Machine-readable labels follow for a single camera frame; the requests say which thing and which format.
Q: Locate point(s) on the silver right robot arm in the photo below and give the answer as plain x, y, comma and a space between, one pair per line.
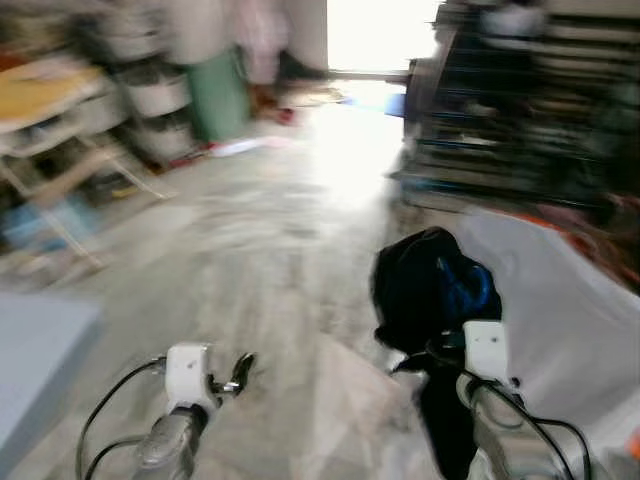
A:
510, 440

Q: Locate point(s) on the navy blue garment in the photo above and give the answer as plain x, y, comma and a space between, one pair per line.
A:
430, 300

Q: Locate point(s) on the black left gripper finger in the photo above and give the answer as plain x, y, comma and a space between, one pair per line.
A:
243, 366

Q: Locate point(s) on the orange hanging garment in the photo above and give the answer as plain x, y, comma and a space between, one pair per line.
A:
600, 245

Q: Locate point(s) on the light blue plastic box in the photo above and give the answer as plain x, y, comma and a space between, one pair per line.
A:
50, 220

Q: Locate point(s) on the yellow seat cushion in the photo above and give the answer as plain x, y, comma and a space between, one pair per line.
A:
40, 90

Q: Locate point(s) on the black metal drying rack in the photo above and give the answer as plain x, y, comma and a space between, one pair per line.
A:
520, 110

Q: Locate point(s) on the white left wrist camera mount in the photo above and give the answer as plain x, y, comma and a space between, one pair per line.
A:
188, 375

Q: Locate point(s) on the light blue folding table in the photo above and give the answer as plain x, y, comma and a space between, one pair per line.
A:
40, 370

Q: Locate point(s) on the pale pink hanging garment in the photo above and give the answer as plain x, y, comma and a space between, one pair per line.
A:
262, 35

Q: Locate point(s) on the white drawer cart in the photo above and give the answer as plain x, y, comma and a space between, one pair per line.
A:
155, 90

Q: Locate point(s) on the green storage bin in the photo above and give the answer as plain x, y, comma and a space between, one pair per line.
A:
218, 95

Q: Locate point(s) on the white hanging garment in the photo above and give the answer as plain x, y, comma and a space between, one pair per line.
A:
570, 320

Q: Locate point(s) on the white paper sheet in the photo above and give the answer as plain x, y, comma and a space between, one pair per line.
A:
240, 147

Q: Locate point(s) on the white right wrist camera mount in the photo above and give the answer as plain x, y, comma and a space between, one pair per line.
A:
487, 350

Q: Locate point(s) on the white baby high chair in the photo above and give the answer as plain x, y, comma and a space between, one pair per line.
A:
60, 150

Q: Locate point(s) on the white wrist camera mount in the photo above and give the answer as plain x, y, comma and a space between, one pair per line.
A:
188, 375
487, 350

